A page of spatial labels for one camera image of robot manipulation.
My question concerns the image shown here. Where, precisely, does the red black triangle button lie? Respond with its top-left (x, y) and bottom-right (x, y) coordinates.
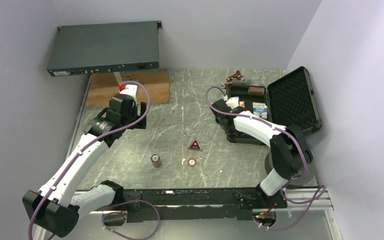
top-left (187, 139), bottom-right (203, 152)

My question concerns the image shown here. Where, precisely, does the poker chip roll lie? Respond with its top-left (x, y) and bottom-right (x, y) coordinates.
top-left (247, 86), bottom-right (266, 96)

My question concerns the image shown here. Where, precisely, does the single red poker chip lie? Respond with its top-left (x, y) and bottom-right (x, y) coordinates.
top-left (187, 158), bottom-right (197, 167)

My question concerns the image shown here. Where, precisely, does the black poker set case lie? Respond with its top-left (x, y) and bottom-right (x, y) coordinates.
top-left (226, 66), bottom-right (323, 135)

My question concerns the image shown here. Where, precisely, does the red playing card deck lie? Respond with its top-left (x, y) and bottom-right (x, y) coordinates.
top-left (239, 101), bottom-right (246, 109)

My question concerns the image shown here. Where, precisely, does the clear round plastic disc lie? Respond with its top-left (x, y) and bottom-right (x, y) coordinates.
top-left (253, 107), bottom-right (268, 119)

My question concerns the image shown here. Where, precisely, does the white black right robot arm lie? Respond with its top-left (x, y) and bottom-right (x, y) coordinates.
top-left (209, 99), bottom-right (313, 208)

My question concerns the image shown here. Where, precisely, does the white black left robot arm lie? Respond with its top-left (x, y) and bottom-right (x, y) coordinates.
top-left (22, 90), bottom-right (149, 240)

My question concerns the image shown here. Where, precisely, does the blue playing card deck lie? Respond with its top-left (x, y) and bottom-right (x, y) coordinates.
top-left (252, 102), bottom-right (268, 120)

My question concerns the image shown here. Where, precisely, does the brown wooden board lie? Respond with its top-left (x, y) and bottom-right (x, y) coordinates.
top-left (85, 70), bottom-right (170, 107)

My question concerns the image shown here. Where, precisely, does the dark green rack unit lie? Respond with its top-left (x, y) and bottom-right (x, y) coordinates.
top-left (46, 20), bottom-right (162, 77)

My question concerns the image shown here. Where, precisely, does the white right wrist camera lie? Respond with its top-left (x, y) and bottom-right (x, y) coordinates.
top-left (223, 96), bottom-right (240, 109)

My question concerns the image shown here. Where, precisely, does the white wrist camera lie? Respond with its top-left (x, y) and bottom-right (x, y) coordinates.
top-left (118, 83), bottom-right (138, 102)
top-left (223, 96), bottom-right (240, 109)

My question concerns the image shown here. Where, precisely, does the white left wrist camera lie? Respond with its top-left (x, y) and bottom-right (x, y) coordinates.
top-left (118, 83), bottom-right (138, 102)

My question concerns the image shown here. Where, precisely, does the silver metal stand bracket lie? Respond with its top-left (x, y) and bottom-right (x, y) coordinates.
top-left (113, 71), bottom-right (139, 86)

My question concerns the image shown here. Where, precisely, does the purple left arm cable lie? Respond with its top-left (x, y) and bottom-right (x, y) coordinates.
top-left (27, 80), bottom-right (161, 240)

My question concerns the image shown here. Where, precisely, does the black aluminium mounting rail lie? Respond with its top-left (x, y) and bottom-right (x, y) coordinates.
top-left (41, 187), bottom-right (334, 223)

